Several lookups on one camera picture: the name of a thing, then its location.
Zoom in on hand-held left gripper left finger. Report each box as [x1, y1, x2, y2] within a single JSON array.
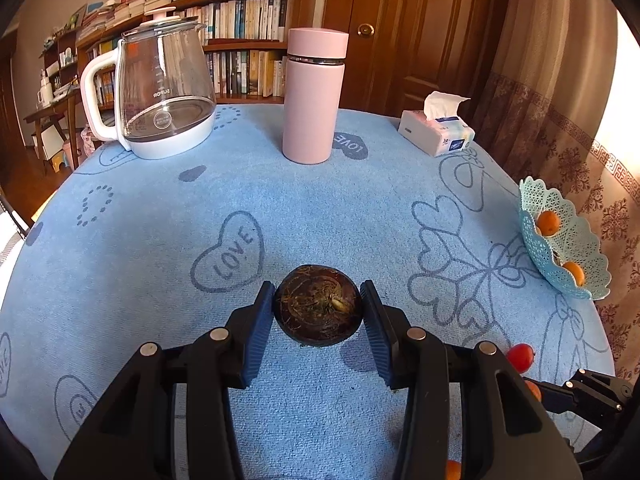
[[54, 281, 277, 480]]

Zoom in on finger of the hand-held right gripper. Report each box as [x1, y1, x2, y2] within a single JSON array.
[[525, 367, 635, 426]]

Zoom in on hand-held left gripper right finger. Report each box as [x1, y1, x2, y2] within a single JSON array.
[[359, 280, 583, 480]]

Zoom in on small red tomato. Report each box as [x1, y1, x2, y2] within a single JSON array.
[[506, 343, 536, 375]]

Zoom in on large dark water chestnut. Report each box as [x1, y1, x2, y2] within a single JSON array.
[[273, 264, 363, 346]]

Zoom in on light blue lattice basket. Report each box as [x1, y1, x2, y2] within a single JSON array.
[[518, 176, 612, 301]]

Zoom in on blue printed tablecloth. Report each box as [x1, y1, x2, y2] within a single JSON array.
[[0, 102, 616, 480]]

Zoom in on white tissue pack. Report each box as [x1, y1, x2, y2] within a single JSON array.
[[398, 91, 476, 158]]

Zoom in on pink thermos bottle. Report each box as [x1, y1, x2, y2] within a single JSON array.
[[282, 27, 350, 165]]

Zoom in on wooden bookshelf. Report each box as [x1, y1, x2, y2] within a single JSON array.
[[37, 0, 317, 111]]

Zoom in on brown wooden door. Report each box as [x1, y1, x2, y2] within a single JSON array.
[[322, 0, 516, 121]]

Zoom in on patterned beige curtain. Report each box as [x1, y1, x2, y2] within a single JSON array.
[[470, 0, 640, 386]]

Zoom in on wooden side desk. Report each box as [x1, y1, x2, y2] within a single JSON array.
[[22, 87, 83, 171]]

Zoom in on row of shelved books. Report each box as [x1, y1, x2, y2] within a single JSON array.
[[75, 0, 296, 106]]

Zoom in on glass kettle with white handle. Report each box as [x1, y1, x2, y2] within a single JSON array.
[[80, 6, 217, 161]]

